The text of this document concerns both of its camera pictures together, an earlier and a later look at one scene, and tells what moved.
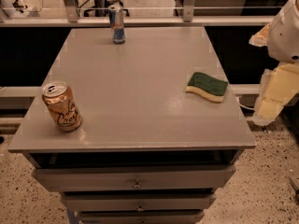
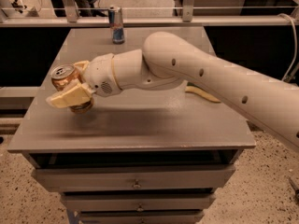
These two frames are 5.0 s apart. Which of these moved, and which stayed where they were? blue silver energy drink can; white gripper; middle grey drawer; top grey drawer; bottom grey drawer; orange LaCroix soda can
Moved: orange LaCroix soda can; white gripper
Stayed: middle grey drawer; bottom grey drawer; blue silver energy drink can; top grey drawer
